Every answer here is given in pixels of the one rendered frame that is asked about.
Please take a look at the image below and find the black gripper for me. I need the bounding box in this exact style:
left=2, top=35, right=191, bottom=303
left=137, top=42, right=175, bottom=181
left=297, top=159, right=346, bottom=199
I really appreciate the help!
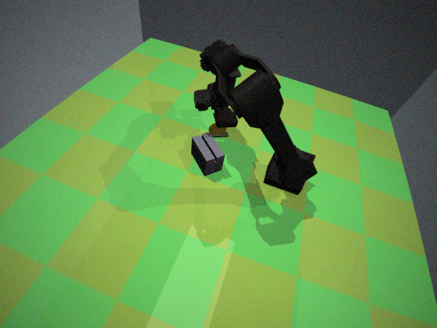
left=207, top=82, right=238, bottom=128

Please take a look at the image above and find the dark grey rectangular frame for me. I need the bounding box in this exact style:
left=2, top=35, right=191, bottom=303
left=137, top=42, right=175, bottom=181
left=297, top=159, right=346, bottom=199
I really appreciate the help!
left=212, top=132, right=229, bottom=137

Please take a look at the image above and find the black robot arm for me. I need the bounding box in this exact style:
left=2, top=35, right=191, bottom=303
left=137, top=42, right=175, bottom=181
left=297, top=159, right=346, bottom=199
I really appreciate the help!
left=194, top=40, right=317, bottom=191

